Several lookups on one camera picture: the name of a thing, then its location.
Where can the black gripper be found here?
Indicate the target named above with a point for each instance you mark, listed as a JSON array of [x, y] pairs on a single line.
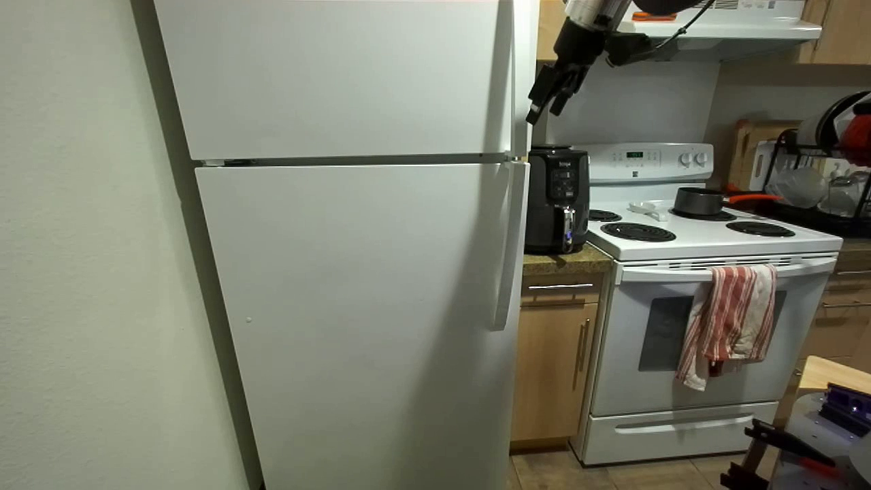
[[563, 80]]

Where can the white fridge freezer door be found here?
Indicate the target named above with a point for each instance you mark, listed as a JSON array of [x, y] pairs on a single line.
[[344, 84]]

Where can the white fridge main door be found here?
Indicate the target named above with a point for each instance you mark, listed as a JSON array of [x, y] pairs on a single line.
[[362, 345]]

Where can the wooden upper cabinet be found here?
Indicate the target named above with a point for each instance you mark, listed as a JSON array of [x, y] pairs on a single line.
[[844, 31], [559, 29]]

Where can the black air fryer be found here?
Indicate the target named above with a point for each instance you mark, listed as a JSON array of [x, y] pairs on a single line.
[[555, 200]]

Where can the small black coil burner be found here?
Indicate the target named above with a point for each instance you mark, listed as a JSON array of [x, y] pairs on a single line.
[[604, 216]]

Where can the white spoon rest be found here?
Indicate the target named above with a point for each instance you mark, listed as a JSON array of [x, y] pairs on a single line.
[[652, 212]]

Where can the large black coil burner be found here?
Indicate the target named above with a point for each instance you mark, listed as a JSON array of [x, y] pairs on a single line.
[[761, 229], [637, 234]]

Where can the speckled granite countertop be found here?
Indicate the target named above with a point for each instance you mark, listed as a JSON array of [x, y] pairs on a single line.
[[562, 262]]

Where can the tan wooden cutting board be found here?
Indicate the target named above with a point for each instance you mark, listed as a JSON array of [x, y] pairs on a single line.
[[748, 151]]

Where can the white range hood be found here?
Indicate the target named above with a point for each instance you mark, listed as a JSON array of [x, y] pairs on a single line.
[[743, 29]]

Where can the wooden base cabinet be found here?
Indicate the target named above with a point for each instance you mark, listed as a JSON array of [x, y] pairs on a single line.
[[546, 364], [844, 317]]

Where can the translucent white container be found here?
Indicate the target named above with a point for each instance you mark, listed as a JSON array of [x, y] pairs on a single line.
[[804, 182]]

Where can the red white striped towel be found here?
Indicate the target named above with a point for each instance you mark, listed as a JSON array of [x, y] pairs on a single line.
[[724, 317]]

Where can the white electric stove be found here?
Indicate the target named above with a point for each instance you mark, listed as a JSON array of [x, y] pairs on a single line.
[[636, 398]]

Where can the red black round object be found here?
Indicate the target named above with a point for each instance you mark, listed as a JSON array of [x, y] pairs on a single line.
[[857, 138]]

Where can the black orange clamp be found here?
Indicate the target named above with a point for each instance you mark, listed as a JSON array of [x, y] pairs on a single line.
[[791, 445]]

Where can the purple block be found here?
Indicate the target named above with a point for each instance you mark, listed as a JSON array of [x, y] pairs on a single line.
[[848, 411]]

